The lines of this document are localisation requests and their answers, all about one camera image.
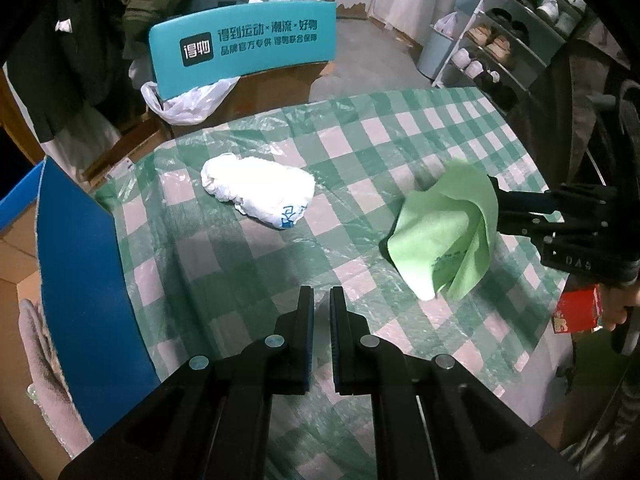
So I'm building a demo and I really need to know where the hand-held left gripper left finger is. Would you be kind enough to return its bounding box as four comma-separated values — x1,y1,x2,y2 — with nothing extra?
57,285,316,480

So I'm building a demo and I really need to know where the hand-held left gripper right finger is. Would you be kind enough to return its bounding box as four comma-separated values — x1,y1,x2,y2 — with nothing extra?
329,286,581,480

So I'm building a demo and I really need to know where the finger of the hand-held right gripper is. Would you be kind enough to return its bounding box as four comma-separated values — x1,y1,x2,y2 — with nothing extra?
492,177,566,215
495,212,566,241

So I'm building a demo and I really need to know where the light green cloth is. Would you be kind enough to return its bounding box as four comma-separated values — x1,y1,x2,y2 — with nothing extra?
387,160,501,302

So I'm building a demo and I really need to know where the white cloth bundle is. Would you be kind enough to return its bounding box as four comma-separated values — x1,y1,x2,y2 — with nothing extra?
201,152,317,231

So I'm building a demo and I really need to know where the blue cardboard box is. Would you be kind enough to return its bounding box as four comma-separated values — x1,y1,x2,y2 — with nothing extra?
0,157,161,461

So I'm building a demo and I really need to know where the person's right hand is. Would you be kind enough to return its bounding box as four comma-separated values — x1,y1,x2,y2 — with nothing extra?
602,284,640,332

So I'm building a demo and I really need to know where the red printed box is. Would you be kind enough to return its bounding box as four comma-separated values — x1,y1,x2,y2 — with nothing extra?
552,284,608,335

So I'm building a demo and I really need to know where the grey shoe rack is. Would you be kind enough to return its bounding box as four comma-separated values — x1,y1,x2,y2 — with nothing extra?
430,0,596,113

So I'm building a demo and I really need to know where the group of assorted shoes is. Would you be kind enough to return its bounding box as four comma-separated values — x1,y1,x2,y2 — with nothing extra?
452,0,586,111

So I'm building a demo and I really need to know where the blue-grey bin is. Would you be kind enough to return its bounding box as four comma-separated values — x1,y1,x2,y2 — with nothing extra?
416,27,463,81

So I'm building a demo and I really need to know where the small white bag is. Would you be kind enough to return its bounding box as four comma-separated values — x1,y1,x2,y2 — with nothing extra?
432,11,458,36

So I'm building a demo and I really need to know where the white plastic bag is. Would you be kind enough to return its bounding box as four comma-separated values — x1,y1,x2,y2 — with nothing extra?
141,77,241,126

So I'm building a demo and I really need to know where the teal printed box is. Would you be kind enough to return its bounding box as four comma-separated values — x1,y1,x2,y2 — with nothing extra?
149,1,337,100

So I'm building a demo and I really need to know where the white garment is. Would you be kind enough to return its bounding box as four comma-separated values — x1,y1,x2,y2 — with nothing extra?
42,120,123,171

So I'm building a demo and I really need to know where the black jacket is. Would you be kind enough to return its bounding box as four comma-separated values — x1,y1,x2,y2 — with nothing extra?
10,0,131,143

